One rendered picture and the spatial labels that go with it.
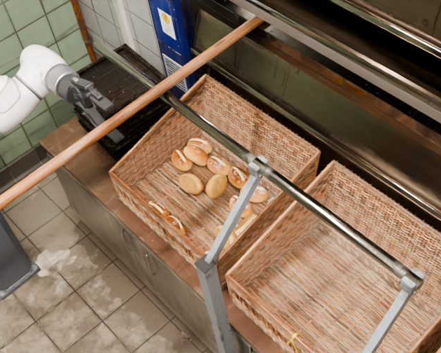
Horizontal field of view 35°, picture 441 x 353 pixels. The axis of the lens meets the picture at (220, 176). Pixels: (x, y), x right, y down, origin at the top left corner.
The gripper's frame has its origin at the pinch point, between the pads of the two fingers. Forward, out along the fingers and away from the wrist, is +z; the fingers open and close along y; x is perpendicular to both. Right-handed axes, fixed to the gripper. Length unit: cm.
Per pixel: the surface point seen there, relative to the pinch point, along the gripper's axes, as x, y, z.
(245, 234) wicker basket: -17, 44, 28
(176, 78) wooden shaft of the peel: -22.3, -0.4, 1.2
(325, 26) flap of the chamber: -46, -21, 35
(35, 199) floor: 6, 120, -103
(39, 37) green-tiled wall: -33, 57, -122
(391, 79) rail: -39, -23, 60
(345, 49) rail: -40, -24, 47
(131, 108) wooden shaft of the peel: -6.5, -0.6, 1.0
